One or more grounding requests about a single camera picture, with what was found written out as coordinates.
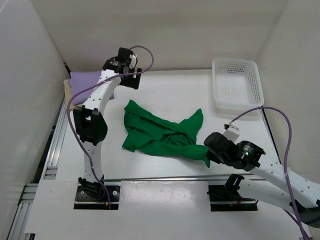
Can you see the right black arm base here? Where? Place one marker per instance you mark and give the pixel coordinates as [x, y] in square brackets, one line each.
[220, 201]

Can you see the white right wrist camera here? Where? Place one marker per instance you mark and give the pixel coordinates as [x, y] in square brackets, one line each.
[232, 133]

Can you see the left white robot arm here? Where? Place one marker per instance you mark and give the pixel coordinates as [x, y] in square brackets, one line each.
[89, 122]

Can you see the aluminium frame rail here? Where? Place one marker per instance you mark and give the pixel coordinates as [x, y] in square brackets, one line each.
[47, 170]

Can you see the front aluminium table rail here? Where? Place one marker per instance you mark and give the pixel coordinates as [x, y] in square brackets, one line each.
[222, 177]

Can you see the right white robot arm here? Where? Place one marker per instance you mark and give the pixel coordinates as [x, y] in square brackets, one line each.
[288, 190]

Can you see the purple t shirt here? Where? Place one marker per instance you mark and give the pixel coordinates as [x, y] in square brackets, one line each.
[80, 81]

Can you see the white plastic basket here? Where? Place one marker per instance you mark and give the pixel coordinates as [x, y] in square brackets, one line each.
[236, 84]

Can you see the green t shirt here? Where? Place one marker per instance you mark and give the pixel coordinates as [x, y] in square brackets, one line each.
[155, 136]

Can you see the beige t shirt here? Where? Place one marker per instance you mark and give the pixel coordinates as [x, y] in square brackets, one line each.
[67, 91]

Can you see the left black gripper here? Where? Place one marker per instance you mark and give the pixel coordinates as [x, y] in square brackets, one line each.
[131, 80]

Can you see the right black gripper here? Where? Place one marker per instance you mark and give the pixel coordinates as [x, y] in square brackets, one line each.
[215, 156]

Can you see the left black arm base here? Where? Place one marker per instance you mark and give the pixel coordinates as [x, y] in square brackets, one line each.
[85, 200]

